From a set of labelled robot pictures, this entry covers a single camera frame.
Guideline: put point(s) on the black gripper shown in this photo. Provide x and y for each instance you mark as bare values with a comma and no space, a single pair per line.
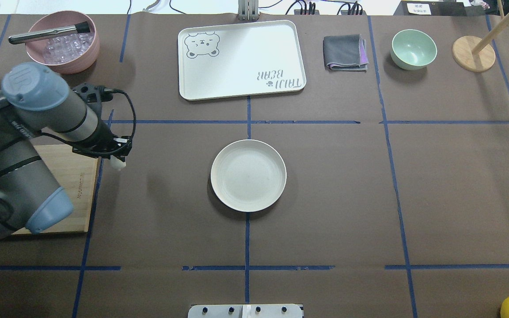
105,135

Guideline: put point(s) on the cream round plate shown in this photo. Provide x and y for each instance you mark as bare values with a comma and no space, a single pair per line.
248,175

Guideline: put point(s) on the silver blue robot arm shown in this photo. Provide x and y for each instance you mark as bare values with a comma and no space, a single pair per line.
34,98

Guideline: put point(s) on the white bear tray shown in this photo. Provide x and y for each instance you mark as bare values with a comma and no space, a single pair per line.
243,59

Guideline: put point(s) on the wooden cutting board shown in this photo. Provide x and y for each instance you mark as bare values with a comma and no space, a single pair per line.
77,175

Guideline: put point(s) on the pink bowl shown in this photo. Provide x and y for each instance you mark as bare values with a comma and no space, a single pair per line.
65,54

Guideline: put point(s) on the mint green bowl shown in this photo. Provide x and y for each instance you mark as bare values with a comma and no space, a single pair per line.
413,49

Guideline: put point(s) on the black device with label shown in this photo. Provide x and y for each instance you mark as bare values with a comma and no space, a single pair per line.
429,8

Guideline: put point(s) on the wooden mug stand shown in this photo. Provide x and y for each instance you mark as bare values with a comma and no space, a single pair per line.
477,54

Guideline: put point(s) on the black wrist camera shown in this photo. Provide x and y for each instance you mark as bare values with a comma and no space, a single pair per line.
94,95

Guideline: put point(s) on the steel black handled scoop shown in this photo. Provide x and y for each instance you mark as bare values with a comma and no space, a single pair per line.
33,36

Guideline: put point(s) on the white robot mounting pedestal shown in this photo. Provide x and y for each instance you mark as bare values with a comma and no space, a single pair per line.
287,310

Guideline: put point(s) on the aluminium frame post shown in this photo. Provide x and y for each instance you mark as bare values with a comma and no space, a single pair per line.
248,10

